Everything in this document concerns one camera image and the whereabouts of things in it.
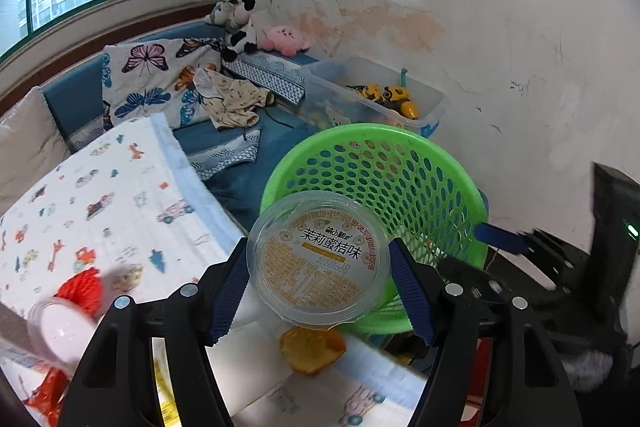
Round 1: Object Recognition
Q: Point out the beige pillow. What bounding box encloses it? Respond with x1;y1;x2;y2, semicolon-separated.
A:
0;87;71;212

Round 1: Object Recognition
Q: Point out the white car print blanket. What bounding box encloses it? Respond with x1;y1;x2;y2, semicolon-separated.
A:
0;114;436;427

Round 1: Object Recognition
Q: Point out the beige patterned child garment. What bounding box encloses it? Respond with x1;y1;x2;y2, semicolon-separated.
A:
194;67;273;130

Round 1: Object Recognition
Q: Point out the clear plastic cup white inside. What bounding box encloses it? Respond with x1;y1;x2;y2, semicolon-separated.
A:
27;298;98;370

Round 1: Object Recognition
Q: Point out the orange snack piece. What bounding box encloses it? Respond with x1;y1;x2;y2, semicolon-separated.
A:
279;326;347;377

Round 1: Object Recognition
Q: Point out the red foam fruit net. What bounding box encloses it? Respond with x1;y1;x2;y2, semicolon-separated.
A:
52;269;103;320

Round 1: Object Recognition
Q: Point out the person's right forearm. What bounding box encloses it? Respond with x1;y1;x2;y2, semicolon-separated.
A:
560;342;626;393

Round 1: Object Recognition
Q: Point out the white yellow packet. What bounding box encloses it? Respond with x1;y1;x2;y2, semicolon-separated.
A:
150;339;176;427

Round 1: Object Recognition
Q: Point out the blue sofa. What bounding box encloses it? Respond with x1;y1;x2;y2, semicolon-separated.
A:
40;19;321;233

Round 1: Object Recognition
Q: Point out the clear jelly cup printed lid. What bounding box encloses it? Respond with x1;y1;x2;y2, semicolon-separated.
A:
246;192;392;327

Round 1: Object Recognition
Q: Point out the clear plastic storage bin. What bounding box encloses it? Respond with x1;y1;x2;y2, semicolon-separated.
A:
305;55;448;140

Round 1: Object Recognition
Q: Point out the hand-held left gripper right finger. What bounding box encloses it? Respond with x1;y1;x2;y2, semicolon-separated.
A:
387;238;585;427

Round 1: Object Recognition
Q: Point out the blue white patterned cloth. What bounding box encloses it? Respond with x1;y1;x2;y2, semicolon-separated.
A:
187;129;263;180
222;54;306;105

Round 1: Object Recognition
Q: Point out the yellow toy truck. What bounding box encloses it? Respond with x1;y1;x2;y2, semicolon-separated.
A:
347;84;418;120

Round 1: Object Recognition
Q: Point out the pink round plush toy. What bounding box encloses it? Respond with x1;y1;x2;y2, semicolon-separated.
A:
260;25;311;56

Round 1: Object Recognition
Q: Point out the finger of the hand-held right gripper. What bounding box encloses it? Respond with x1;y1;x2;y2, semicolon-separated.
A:
437;254;516;303
474;223;581;278

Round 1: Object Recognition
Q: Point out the red snack wrapper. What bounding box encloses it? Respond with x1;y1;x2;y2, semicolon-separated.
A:
25;367;71;425

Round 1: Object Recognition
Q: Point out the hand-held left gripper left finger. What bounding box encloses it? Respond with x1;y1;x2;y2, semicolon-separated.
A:
57;237;251;427

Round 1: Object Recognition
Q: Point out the grey white plush toy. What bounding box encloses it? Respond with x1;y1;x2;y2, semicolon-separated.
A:
205;0;241;28

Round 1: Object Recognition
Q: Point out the black white cow plush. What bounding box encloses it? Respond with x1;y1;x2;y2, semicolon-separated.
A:
222;0;263;62

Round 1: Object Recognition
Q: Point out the green plastic mesh basket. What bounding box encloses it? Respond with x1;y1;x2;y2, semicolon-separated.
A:
260;123;488;335

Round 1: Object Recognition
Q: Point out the large butterfly print pillow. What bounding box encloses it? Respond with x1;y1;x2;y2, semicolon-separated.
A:
101;38;223;130

